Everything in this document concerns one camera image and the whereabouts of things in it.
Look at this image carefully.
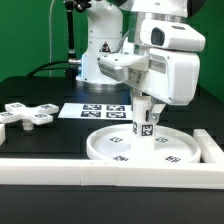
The white fence rail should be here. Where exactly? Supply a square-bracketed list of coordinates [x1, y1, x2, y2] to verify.
[193, 129, 224, 165]
[0, 158, 224, 190]

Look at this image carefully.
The black camera stand pole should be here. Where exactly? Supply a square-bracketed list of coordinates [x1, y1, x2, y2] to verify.
[63, 0, 91, 64]

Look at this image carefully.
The white left fence piece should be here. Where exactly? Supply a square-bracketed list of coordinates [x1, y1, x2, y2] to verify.
[0, 124, 6, 146]

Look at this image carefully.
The white right fence rail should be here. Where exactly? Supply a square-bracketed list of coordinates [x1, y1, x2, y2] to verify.
[193, 129, 224, 165]

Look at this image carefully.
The white marker sheet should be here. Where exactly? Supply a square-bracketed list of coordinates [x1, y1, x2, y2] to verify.
[58, 103, 132, 120]

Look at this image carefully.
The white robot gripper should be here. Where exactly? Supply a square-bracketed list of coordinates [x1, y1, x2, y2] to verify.
[98, 48, 200, 124]

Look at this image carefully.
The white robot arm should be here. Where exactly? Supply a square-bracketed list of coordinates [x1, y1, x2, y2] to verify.
[74, 0, 205, 123]

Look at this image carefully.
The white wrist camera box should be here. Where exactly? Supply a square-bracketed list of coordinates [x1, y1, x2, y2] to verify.
[140, 20, 206, 52]

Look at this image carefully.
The white front fence rail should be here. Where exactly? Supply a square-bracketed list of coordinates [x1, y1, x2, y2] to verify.
[0, 158, 224, 190]

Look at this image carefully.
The white round table top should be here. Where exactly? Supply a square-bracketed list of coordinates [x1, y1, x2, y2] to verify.
[86, 124, 201, 164]

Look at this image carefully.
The white hanging cable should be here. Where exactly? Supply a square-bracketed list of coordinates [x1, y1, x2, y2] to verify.
[48, 0, 58, 78]

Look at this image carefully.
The white cross-shaped table base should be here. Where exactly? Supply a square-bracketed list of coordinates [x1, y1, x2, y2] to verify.
[0, 102, 59, 131]

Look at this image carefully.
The black cable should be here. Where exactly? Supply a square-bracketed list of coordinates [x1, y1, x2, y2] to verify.
[27, 59, 82, 78]

